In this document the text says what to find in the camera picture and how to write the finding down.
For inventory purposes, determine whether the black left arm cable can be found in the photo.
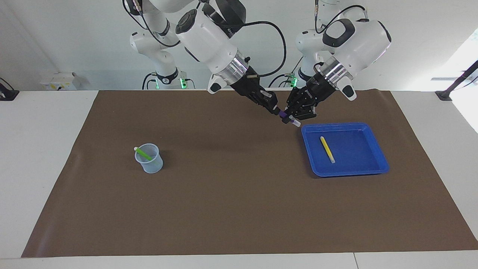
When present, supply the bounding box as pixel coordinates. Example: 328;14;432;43
315;0;368;35

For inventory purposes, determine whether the yellow pen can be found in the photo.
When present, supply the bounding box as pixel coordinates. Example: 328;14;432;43
320;136;336;164

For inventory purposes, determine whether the green pen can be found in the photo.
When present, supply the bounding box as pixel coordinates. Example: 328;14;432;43
134;146;153;161

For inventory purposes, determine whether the purple pen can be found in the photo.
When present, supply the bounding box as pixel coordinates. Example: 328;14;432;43
274;108;301;127

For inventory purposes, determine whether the black base cable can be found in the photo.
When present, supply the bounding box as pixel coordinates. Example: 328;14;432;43
268;67;299;89
142;72;158;90

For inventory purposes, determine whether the white power strip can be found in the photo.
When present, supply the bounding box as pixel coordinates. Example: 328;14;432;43
40;73;77;91

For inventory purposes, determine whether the blue plastic tray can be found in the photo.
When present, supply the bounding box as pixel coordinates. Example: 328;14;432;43
301;123;390;177

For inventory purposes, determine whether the brown table mat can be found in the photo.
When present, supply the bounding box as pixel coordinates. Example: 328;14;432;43
21;89;478;258

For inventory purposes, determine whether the translucent plastic cup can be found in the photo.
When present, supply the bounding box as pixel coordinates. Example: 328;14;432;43
134;143;164;174

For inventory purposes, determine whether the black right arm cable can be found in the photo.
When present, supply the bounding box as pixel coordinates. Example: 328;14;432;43
220;21;287;78

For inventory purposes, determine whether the black stand with pole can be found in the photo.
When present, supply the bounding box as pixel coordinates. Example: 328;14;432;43
435;60;478;101

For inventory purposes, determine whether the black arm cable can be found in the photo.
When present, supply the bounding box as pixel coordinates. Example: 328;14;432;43
220;21;287;78
315;0;368;35

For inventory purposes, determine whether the black table clamp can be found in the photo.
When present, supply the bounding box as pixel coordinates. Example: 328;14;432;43
0;78;20;101

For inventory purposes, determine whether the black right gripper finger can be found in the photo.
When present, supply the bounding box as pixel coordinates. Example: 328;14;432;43
261;90;279;109
258;101;280;115

